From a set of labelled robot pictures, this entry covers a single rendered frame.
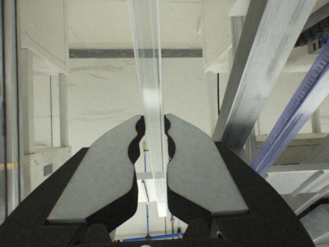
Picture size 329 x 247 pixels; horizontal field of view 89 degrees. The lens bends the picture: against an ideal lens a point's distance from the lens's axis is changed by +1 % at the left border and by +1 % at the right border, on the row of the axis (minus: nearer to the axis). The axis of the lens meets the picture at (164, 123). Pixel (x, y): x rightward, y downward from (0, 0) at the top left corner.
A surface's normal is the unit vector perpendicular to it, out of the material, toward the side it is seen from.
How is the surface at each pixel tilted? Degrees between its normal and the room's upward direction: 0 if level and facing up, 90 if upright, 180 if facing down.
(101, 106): 90
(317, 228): 90
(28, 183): 90
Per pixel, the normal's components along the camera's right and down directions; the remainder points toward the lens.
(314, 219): -0.99, 0.04
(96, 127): 0.10, -0.04
